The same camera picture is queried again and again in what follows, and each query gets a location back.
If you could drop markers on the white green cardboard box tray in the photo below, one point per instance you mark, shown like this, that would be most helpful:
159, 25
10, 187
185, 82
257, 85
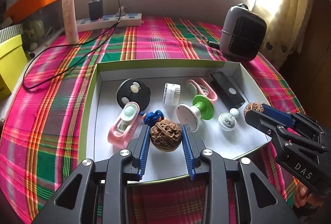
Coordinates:
219, 143

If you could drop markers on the white plug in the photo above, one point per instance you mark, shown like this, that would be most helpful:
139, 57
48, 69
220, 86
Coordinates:
122, 10

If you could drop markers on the grey black fan heater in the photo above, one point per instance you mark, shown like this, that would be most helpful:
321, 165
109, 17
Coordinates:
243, 35

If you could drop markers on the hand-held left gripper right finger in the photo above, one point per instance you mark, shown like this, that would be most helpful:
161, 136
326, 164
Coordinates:
187, 151

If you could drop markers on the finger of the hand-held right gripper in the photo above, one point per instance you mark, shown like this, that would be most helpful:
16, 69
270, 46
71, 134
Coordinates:
258, 120
279, 115

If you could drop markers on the black rectangular device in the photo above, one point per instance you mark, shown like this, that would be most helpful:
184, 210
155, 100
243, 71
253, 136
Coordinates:
227, 94

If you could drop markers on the white knob stamp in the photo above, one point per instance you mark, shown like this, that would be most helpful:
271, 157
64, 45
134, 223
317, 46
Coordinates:
227, 122

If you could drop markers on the green white striped box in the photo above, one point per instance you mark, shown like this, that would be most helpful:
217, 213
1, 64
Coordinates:
10, 32

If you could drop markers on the cream tube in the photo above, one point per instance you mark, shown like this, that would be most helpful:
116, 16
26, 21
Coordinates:
69, 17

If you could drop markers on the black heater plug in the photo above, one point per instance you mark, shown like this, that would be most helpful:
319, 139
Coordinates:
213, 43

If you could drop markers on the black disc with metal buttons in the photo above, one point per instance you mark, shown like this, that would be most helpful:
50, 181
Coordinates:
141, 100

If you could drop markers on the white blue power strip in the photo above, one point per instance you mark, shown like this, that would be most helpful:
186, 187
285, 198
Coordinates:
111, 21

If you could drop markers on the pink clip with grey pad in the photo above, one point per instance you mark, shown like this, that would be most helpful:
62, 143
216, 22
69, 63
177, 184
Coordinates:
116, 136

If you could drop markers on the green white spool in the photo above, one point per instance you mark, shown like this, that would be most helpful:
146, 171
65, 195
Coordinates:
187, 116

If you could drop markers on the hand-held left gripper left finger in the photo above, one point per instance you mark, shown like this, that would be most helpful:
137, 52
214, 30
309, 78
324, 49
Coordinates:
144, 151

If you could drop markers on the yellow box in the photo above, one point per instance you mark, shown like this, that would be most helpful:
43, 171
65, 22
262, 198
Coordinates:
10, 66

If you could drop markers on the blue orange knitted toy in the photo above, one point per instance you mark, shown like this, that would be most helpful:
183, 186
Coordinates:
153, 116

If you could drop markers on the pink green plaid blanket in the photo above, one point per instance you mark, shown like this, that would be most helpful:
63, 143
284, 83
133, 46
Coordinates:
51, 123

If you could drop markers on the white round jar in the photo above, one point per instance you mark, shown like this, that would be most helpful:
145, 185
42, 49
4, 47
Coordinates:
172, 93

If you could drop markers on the black charger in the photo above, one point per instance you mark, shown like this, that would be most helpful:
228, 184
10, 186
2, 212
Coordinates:
95, 9

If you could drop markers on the cream heart print curtain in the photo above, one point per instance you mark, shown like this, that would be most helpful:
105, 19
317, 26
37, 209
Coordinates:
292, 19

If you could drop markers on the clear plastic storage box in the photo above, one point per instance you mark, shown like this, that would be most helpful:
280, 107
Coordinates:
38, 27

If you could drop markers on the brown walnut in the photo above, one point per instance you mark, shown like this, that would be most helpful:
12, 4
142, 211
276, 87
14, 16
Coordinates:
165, 136
252, 107

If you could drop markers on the person's right hand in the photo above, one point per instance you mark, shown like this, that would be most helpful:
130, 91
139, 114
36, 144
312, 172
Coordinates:
300, 198

